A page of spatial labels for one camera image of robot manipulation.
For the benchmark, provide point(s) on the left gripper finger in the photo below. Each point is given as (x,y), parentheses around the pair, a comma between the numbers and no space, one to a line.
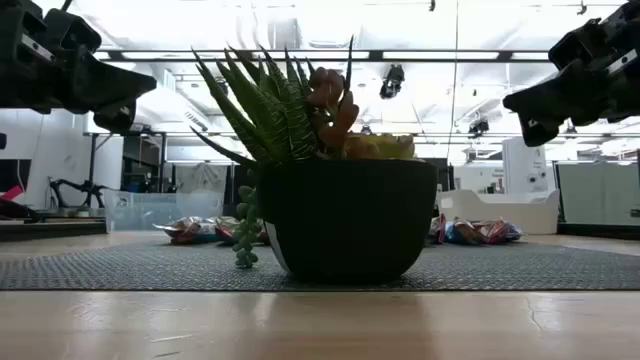
(117,120)
(110,82)

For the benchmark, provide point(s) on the black ceiling spotlight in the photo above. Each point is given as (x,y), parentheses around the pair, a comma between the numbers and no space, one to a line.
(478,127)

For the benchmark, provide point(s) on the black hanging camera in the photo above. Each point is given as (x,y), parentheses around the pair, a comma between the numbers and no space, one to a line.
(392,80)

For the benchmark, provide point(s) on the grey woven placemat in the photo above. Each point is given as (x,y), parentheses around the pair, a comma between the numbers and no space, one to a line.
(125,270)

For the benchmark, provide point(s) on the red green granola bar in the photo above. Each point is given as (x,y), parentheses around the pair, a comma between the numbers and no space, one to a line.
(492,231)

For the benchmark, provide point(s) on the white plastic bin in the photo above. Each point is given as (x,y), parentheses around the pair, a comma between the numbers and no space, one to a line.
(525,215)

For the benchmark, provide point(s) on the clear plastic bin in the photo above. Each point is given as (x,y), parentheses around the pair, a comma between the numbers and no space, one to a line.
(150,210)

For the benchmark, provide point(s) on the white kiosk panel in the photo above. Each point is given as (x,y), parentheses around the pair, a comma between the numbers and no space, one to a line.
(520,165)

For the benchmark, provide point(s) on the background black stand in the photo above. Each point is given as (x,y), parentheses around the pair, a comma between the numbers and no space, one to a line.
(92,160)

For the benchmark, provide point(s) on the background black robot arm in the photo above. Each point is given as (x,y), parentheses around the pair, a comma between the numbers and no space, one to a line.
(75,186)

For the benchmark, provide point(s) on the background black monitor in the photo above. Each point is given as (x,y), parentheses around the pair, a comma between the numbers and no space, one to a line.
(15,172)

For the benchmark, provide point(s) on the grey green partition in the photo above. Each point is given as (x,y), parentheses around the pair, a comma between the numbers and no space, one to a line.
(600,195)

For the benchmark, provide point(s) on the pink object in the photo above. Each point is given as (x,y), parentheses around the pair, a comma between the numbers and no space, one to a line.
(12,192)

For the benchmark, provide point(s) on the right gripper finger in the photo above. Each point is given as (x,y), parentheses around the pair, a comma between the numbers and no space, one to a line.
(565,97)
(537,131)

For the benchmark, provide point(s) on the artificial succulent plant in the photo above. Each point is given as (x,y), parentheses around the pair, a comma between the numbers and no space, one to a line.
(280,115)

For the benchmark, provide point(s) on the black plant pot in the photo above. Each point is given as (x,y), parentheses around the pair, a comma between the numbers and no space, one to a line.
(350,225)

